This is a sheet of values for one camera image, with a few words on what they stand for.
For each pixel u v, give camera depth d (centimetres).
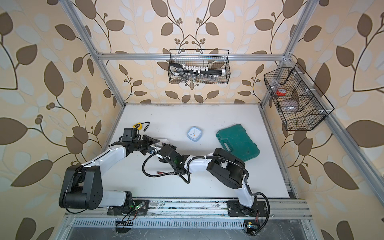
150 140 80
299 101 76
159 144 85
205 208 75
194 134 99
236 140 96
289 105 72
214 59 91
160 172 85
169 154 65
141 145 77
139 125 105
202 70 81
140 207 74
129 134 71
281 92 81
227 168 50
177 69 84
